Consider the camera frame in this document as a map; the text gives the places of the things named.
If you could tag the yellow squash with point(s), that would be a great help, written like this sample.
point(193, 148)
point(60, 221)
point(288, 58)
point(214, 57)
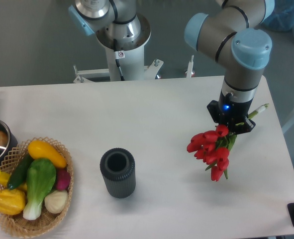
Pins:
point(40, 149)

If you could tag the dark grey ribbed vase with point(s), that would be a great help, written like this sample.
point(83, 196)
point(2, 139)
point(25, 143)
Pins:
point(117, 167)

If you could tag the purple red radish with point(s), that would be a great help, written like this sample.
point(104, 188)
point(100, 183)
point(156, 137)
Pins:
point(63, 179)

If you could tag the woven wicker basket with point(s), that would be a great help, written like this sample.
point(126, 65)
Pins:
point(16, 225)

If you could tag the dark green cucumber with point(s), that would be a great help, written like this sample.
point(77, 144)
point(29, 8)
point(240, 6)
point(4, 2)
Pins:
point(19, 174)

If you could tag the green bok choy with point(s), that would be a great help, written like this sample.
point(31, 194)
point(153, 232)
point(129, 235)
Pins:
point(40, 180)

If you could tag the yellow bell pepper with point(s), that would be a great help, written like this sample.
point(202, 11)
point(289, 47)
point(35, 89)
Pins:
point(12, 202)

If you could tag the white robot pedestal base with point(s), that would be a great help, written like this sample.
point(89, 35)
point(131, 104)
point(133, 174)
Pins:
point(124, 46)

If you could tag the red tulip bouquet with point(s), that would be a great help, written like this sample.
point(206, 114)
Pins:
point(213, 148)

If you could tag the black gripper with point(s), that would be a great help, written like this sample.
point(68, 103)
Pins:
point(233, 115)

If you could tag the small yellow gourd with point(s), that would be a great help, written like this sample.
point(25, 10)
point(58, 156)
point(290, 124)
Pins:
point(4, 178)

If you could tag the blue plastic bag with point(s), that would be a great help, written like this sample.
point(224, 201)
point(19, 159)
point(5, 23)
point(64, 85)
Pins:
point(282, 17)

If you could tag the white garlic bulb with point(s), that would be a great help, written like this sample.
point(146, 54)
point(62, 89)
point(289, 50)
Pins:
point(55, 201)

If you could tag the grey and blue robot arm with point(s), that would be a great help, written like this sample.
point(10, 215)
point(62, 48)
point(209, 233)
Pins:
point(229, 38)

